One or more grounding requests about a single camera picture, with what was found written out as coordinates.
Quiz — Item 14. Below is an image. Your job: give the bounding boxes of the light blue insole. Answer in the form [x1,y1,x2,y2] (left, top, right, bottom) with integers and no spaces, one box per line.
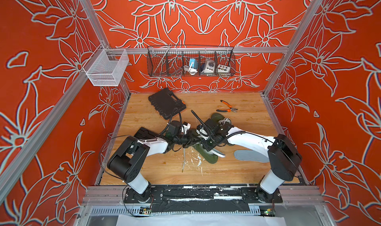
[206,148,226,159]

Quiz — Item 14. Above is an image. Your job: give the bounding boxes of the clear plastic wall bin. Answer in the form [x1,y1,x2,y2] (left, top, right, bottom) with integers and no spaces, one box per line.
[83,50,130,87]

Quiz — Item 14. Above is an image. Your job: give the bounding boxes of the grey insole near right arm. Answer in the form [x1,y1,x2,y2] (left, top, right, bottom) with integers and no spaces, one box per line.
[234,150,269,163]

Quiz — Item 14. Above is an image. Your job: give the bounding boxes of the black wire wall basket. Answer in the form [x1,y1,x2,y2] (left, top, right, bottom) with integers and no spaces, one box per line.
[147,45,236,77]

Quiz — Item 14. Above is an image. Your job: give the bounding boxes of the green canvas shoe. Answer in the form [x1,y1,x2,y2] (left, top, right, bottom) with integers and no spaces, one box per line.
[181,127,218,169]
[210,112,233,128]

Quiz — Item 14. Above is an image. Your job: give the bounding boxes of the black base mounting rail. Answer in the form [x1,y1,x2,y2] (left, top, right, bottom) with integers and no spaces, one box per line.
[123,184,283,217]

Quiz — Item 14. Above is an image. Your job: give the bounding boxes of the white device in basket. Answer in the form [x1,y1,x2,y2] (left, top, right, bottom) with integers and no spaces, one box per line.
[202,59,215,74]

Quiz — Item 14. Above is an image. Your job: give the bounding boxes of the orange handled pliers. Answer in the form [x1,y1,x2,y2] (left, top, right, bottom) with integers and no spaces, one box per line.
[216,100,238,113]

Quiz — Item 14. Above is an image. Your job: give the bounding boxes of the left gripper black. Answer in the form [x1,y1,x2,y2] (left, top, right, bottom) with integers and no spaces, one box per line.
[173,131,201,148]

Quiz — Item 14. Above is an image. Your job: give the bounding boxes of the white dotted box in basket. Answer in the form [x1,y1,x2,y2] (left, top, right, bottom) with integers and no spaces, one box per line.
[217,64,231,76]

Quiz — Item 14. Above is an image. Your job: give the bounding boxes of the blue box in basket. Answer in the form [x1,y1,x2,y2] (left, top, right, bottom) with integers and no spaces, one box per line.
[189,58,198,72]

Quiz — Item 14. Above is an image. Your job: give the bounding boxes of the black tool case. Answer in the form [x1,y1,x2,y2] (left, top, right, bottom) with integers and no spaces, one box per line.
[148,88,187,120]

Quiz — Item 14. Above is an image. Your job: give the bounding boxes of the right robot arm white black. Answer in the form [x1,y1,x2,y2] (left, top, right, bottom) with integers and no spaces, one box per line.
[196,119,302,195]

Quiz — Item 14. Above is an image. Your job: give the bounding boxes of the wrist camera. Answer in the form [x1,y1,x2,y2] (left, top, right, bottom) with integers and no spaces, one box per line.
[196,126,209,140]
[181,122,191,135]

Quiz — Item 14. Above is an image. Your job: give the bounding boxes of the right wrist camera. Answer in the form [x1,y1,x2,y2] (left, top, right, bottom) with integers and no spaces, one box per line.
[196,126,209,140]

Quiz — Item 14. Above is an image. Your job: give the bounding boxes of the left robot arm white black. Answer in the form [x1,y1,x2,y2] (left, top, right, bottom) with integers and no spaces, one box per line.
[107,121,200,196]

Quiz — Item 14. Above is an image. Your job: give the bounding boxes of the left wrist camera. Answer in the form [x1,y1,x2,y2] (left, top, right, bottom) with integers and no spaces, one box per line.
[181,122,191,135]

